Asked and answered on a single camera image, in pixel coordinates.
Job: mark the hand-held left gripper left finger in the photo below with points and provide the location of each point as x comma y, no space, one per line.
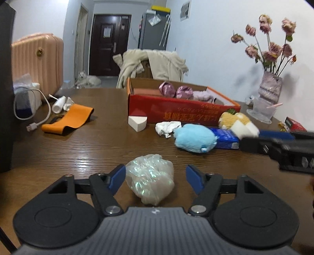
117,178

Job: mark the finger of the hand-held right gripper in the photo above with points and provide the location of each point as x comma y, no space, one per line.
255,145
276,135

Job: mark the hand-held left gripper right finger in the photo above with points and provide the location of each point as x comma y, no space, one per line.
195,178

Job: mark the blue tissue packet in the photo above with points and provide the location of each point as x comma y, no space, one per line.
227,139

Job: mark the iridescent plastic bag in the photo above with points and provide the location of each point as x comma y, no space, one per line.
149,181

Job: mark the white yellow plush toy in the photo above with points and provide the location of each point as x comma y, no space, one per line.
233,120

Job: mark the light blue plush toy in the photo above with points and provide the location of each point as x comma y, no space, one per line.
195,138

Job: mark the red cardboard box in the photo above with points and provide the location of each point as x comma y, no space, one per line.
181,110

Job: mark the lavender fluffy headband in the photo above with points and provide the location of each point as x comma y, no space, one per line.
203,96

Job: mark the purple satin scrunchie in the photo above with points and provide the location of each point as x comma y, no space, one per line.
176,90

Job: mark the orange pink sponge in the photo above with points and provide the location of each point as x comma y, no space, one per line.
147,92

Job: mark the small yellow dried flowers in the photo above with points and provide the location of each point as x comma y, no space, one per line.
282,126

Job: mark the red cigarette box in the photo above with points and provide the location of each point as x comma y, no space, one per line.
295,124

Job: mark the clear plastic container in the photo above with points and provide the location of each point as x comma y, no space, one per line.
261,111

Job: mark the pink straw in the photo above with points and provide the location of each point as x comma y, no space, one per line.
274,105

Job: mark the pink textured vase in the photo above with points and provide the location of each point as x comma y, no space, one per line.
269,88

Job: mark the crumpled white tissue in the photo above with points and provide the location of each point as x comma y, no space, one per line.
168,128
68,103

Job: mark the white wedge sponge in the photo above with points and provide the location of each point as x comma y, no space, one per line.
137,122

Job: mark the orange band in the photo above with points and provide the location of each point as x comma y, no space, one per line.
71,117

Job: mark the dried pink roses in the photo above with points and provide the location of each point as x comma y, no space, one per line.
272,52

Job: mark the white tube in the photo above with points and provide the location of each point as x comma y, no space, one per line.
58,105

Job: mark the white dog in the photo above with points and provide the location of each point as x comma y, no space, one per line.
88,80

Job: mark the brown chair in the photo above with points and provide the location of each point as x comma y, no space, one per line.
146,70

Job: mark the beige jacket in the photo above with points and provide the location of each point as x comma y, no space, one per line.
162,63

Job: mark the dark brown entrance door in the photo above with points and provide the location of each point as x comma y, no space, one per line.
108,58

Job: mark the clear bag blue white pack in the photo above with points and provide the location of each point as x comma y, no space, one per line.
24,100

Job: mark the black paper bag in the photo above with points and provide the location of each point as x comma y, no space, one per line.
6,98

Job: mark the pink suitcase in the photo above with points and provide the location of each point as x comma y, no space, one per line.
36,63

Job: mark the clear umbrella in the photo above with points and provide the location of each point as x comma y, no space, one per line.
164,31

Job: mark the grey fridge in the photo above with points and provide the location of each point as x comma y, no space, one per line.
149,36

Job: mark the white paper notice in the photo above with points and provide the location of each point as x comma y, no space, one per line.
107,31

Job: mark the clear plastic bag on fridge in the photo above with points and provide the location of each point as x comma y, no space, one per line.
154,20

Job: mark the yellow box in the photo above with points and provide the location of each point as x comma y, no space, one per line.
160,9

